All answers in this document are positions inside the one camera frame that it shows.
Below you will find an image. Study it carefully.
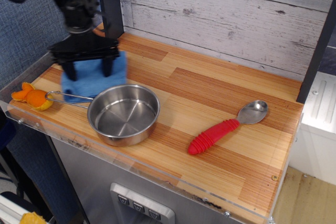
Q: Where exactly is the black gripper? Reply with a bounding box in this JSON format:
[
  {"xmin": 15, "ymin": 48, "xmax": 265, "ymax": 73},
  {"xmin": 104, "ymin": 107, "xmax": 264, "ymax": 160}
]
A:
[{"xmin": 48, "ymin": 31, "xmax": 119, "ymax": 81}]

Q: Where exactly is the blue cloth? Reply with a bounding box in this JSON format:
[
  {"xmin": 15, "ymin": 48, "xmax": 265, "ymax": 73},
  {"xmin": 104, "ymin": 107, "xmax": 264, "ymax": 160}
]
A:
[{"xmin": 61, "ymin": 51, "xmax": 127, "ymax": 103}]

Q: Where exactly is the stainless steel pan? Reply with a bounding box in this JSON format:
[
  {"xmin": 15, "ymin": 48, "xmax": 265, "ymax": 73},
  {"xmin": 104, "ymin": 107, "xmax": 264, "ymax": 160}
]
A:
[{"xmin": 45, "ymin": 84, "xmax": 161, "ymax": 147}]

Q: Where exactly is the orange plush fish toy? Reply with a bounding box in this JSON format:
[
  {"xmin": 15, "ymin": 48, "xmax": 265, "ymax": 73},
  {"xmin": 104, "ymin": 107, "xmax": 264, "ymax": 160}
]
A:
[{"xmin": 11, "ymin": 82, "xmax": 53, "ymax": 111}]

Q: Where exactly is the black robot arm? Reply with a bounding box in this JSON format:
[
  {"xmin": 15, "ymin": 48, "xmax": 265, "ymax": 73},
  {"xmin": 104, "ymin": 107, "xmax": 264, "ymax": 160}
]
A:
[{"xmin": 9, "ymin": 0, "xmax": 119, "ymax": 81}]

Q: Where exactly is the stainless steel cabinet front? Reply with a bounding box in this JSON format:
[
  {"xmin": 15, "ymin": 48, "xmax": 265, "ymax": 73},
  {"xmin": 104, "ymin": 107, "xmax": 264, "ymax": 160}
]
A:
[{"xmin": 51, "ymin": 137, "xmax": 245, "ymax": 224}]

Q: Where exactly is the silver button control panel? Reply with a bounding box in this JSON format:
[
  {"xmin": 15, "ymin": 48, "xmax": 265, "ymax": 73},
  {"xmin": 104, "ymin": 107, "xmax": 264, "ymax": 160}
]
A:
[{"xmin": 110, "ymin": 183, "xmax": 175, "ymax": 223}]

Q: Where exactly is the orange yellow object bottom left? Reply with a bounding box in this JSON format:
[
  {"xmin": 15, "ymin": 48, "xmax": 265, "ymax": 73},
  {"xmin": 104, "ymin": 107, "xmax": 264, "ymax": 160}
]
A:
[{"xmin": 19, "ymin": 212, "xmax": 47, "ymax": 224}]

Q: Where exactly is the clear acrylic front guard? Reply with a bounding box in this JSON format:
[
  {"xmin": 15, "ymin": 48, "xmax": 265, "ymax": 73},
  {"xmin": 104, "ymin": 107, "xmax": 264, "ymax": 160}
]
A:
[{"xmin": 1, "ymin": 101, "xmax": 276, "ymax": 223}]

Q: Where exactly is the white ribbed appliance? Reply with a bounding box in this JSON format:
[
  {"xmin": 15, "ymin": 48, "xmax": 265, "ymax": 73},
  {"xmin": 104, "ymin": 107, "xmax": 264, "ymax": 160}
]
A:
[{"xmin": 289, "ymin": 72, "xmax": 335, "ymax": 185}]

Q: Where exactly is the dark grey left post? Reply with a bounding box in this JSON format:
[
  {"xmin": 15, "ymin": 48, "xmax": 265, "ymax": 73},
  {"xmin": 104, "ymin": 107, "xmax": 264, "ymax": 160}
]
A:
[{"xmin": 100, "ymin": 0, "xmax": 124, "ymax": 39}]

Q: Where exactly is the dark grey post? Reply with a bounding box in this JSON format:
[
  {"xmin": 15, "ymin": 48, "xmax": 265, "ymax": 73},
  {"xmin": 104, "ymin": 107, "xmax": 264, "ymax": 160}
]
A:
[
  {"xmin": 100, "ymin": 0, "xmax": 124, "ymax": 39},
  {"xmin": 296, "ymin": 0, "xmax": 335, "ymax": 104}
]

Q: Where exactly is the red handled metal spoon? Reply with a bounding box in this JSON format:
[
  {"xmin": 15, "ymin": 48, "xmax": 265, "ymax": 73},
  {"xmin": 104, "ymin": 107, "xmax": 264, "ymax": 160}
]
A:
[{"xmin": 187, "ymin": 100, "xmax": 268, "ymax": 155}]

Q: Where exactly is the dark grey right post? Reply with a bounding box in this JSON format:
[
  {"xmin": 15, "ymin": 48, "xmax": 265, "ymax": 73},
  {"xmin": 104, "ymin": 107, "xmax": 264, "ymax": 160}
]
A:
[{"xmin": 296, "ymin": 0, "xmax": 335, "ymax": 104}]

